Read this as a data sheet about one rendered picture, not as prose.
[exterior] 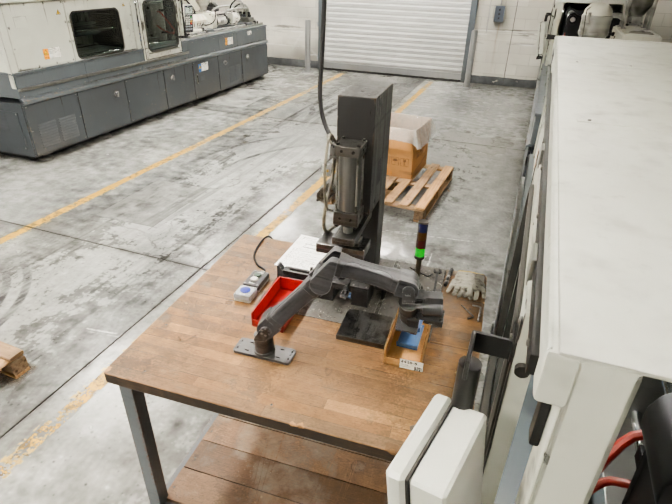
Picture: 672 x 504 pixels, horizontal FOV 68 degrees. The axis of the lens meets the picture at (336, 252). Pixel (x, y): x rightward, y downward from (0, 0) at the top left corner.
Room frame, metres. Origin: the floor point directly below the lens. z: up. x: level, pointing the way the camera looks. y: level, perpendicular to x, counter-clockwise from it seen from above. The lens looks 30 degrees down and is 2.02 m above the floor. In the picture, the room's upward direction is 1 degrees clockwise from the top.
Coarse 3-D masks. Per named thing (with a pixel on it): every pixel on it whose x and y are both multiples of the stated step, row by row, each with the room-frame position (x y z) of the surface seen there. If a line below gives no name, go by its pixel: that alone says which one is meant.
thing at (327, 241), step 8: (360, 224) 1.67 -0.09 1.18; (336, 232) 1.60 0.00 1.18; (344, 232) 1.59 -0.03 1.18; (352, 232) 1.60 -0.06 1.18; (360, 232) 1.62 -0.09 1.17; (320, 240) 1.61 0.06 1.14; (328, 240) 1.61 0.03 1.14; (336, 240) 1.56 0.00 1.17; (344, 240) 1.55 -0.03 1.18; (352, 240) 1.54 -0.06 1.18; (360, 240) 1.59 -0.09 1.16; (368, 240) 1.62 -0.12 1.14; (320, 248) 1.58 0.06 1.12; (328, 248) 1.58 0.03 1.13; (344, 248) 1.56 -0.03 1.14; (352, 248) 1.56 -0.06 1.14; (360, 248) 1.56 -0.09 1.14; (368, 248) 1.61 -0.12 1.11; (352, 256) 1.55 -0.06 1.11; (360, 256) 1.54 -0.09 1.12
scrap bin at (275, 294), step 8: (280, 280) 1.64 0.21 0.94; (288, 280) 1.63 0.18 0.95; (296, 280) 1.62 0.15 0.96; (272, 288) 1.57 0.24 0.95; (280, 288) 1.64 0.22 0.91; (288, 288) 1.63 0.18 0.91; (264, 296) 1.50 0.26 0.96; (272, 296) 1.57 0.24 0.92; (280, 296) 1.58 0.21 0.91; (264, 304) 1.50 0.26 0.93; (272, 304) 1.53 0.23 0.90; (256, 312) 1.43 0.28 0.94; (256, 320) 1.40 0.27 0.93; (288, 320) 1.42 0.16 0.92
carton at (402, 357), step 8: (392, 328) 1.32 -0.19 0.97; (424, 328) 1.41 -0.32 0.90; (392, 336) 1.34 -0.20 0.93; (424, 336) 1.37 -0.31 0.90; (392, 344) 1.32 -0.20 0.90; (424, 344) 1.25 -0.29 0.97; (384, 352) 1.23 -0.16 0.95; (392, 352) 1.28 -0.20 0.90; (400, 352) 1.28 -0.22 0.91; (408, 352) 1.28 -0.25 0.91; (416, 352) 1.28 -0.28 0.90; (424, 352) 1.28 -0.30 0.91; (384, 360) 1.23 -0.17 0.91; (392, 360) 1.22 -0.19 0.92; (400, 360) 1.21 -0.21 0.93; (408, 360) 1.21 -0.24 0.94; (416, 360) 1.24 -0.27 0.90; (408, 368) 1.21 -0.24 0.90; (416, 368) 1.20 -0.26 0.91
